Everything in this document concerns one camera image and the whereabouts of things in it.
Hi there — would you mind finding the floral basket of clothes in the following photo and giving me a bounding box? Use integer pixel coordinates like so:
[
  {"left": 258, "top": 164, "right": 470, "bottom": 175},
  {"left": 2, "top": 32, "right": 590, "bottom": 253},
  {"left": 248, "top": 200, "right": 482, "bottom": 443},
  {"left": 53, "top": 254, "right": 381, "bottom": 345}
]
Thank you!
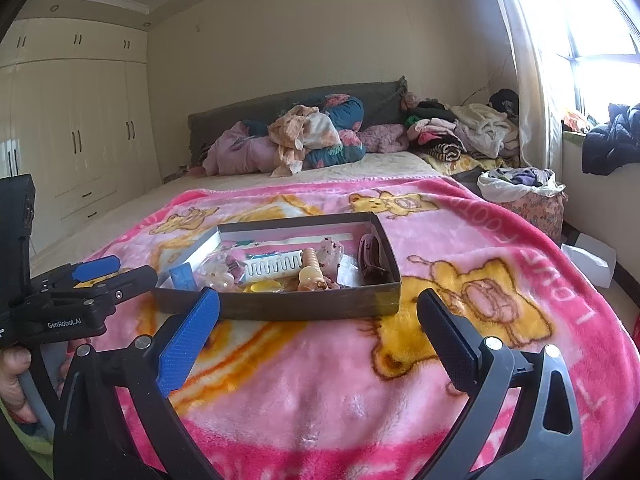
[{"left": 477, "top": 167, "right": 568, "bottom": 241}]

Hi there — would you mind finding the white paper box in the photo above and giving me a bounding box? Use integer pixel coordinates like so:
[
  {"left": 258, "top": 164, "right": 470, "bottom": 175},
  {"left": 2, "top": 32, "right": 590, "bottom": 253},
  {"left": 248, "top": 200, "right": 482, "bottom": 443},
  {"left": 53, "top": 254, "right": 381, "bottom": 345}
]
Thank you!
[{"left": 561, "top": 242, "right": 617, "bottom": 288}]

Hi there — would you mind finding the beige bed sheet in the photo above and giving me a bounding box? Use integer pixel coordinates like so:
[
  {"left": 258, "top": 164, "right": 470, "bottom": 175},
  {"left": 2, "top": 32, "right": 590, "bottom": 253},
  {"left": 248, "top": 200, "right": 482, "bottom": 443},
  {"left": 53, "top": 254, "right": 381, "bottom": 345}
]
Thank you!
[{"left": 30, "top": 152, "right": 446, "bottom": 266}]

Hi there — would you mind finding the dark grey headboard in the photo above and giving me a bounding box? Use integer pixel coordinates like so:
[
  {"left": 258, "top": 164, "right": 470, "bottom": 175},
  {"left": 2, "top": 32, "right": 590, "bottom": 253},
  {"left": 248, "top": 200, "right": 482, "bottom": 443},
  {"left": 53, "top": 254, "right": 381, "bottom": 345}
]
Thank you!
[{"left": 187, "top": 77, "right": 408, "bottom": 166}]

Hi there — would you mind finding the orange hair claw clip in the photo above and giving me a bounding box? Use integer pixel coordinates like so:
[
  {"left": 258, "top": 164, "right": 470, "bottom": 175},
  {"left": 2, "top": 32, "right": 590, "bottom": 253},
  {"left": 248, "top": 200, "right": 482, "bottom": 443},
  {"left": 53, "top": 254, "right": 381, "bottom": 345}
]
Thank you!
[{"left": 297, "top": 247, "right": 326, "bottom": 292}]

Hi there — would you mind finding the pink garment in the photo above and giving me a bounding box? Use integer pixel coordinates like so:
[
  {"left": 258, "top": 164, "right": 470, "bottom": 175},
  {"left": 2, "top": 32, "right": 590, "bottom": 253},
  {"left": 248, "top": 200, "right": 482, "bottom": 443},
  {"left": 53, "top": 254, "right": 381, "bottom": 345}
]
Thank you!
[{"left": 202, "top": 122, "right": 281, "bottom": 176}]

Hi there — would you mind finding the dark puffer jacket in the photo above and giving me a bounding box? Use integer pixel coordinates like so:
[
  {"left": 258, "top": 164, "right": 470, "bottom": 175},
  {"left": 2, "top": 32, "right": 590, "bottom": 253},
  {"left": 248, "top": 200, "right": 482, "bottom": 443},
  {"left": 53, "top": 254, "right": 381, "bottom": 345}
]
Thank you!
[{"left": 582, "top": 102, "right": 640, "bottom": 176}]

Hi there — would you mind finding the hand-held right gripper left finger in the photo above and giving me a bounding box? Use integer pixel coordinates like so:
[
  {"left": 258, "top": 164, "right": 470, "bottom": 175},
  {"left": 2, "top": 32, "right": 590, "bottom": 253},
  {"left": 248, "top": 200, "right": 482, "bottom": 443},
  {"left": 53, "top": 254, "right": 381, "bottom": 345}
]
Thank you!
[{"left": 52, "top": 287, "right": 221, "bottom": 480}]

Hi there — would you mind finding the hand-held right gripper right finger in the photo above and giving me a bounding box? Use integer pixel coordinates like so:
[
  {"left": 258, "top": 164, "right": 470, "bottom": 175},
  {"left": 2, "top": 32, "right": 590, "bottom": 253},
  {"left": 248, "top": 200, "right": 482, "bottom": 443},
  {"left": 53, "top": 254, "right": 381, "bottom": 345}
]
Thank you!
[{"left": 417, "top": 289, "right": 583, "bottom": 480}]

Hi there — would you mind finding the orange and black garment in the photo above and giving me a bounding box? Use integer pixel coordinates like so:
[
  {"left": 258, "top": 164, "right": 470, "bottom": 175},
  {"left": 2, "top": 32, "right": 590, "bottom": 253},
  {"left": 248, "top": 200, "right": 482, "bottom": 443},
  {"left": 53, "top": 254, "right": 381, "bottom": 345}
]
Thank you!
[{"left": 562, "top": 110, "right": 598, "bottom": 133}]

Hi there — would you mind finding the shallow cardboard box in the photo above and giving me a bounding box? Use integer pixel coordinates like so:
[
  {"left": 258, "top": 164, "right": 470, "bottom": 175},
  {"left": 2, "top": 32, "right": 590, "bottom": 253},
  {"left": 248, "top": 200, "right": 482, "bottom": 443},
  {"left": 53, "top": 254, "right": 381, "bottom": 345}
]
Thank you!
[{"left": 152, "top": 211, "right": 402, "bottom": 322}]

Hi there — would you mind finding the pink printed blanket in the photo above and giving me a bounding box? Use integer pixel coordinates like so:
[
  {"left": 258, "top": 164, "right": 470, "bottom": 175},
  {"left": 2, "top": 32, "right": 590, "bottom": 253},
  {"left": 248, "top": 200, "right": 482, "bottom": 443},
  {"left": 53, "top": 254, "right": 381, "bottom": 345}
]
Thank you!
[{"left": 82, "top": 175, "right": 640, "bottom": 480}]

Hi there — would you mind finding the white comb hair clip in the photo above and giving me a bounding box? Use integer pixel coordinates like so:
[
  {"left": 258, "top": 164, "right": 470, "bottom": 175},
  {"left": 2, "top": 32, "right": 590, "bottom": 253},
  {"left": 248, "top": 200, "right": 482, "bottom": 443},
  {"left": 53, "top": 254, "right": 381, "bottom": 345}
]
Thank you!
[{"left": 244, "top": 251, "right": 306, "bottom": 282}]

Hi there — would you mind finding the dark floral quilt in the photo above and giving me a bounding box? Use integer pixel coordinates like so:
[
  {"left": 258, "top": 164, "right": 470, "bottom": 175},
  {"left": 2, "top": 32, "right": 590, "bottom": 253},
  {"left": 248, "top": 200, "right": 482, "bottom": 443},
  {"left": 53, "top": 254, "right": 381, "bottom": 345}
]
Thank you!
[{"left": 240, "top": 92, "right": 368, "bottom": 171}]

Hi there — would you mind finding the cream curtain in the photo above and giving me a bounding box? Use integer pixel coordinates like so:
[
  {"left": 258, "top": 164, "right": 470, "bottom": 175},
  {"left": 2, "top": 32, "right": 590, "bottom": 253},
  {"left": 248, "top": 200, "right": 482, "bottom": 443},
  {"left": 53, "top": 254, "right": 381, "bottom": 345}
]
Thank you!
[{"left": 487, "top": 0, "right": 586, "bottom": 171}]

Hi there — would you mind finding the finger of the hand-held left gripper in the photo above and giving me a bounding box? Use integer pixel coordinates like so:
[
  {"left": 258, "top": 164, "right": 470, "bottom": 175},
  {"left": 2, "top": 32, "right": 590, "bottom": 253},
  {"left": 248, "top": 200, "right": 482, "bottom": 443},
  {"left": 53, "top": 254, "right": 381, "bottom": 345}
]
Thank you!
[
  {"left": 32, "top": 255, "right": 121, "bottom": 291},
  {"left": 75, "top": 266, "right": 158, "bottom": 307}
]

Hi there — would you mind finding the person's left hand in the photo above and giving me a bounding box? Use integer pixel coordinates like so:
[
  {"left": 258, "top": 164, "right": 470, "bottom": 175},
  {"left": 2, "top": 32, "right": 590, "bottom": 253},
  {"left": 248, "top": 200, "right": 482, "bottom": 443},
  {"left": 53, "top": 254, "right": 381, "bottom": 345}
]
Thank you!
[{"left": 0, "top": 347, "right": 38, "bottom": 423}]

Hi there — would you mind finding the pink knitted sweater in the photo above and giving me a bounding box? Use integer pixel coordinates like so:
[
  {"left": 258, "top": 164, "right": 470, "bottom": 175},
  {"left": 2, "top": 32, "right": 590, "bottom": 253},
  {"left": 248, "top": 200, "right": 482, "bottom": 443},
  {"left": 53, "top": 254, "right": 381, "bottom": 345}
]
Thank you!
[{"left": 360, "top": 124, "right": 411, "bottom": 153}]

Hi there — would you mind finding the dark pink hair claw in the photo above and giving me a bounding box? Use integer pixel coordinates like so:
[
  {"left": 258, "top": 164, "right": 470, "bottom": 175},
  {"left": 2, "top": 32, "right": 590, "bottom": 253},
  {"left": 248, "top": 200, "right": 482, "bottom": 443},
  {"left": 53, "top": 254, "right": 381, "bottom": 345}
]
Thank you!
[{"left": 357, "top": 233, "right": 393, "bottom": 281}]

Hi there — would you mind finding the clear hair claw clip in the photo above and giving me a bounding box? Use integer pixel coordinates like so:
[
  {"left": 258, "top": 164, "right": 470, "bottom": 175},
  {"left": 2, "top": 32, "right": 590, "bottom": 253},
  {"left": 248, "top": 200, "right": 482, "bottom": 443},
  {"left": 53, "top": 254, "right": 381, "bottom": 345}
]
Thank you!
[{"left": 197, "top": 255, "right": 236, "bottom": 291}]

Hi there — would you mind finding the orange checked cloth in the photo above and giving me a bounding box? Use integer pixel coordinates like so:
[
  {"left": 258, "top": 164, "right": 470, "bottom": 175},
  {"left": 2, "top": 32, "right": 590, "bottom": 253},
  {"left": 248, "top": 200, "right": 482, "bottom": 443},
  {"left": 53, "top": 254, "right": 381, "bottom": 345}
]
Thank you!
[{"left": 269, "top": 105, "right": 342, "bottom": 177}]

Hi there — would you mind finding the pink book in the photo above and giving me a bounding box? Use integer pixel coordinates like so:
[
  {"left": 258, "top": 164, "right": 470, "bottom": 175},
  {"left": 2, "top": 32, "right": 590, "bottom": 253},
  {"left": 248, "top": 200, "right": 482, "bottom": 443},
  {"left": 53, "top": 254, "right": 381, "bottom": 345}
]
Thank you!
[{"left": 222, "top": 230, "right": 361, "bottom": 261}]

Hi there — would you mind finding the leopard print hair claw clip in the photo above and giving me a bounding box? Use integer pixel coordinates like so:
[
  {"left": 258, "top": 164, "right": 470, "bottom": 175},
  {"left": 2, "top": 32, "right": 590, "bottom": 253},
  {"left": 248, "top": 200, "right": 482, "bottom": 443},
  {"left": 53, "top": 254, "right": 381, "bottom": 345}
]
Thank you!
[{"left": 317, "top": 237, "right": 346, "bottom": 281}]

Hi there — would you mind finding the cream wardrobe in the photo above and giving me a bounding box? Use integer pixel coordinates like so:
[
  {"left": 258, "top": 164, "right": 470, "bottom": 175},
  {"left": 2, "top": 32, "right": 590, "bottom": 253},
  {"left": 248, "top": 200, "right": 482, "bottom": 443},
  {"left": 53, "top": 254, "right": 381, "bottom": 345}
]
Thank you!
[{"left": 0, "top": 7, "right": 163, "bottom": 256}]

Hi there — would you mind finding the window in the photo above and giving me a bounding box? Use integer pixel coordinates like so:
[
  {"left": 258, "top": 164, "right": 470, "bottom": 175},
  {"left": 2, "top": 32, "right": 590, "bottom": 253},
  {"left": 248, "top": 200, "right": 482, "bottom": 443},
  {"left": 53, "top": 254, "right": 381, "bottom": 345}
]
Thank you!
[{"left": 505, "top": 0, "right": 640, "bottom": 131}]

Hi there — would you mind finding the pile of clothes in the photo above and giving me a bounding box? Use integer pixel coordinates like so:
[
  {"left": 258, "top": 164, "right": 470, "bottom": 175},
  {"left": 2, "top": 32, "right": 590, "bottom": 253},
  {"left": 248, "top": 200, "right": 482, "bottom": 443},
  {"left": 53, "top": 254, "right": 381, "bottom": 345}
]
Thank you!
[{"left": 405, "top": 89, "right": 521, "bottom": 171}]

